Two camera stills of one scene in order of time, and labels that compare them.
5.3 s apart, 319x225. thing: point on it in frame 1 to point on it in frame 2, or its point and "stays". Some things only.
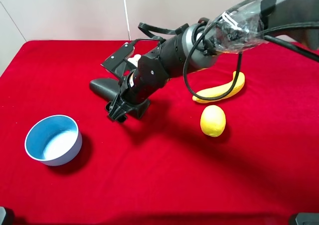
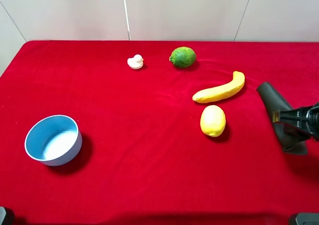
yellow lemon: (213, 120) stays
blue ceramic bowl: (55, 140) stays
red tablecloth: (160, 168) stays
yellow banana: (220, 90) stays
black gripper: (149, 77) to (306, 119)
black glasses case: (108, 88) to (291, 140)
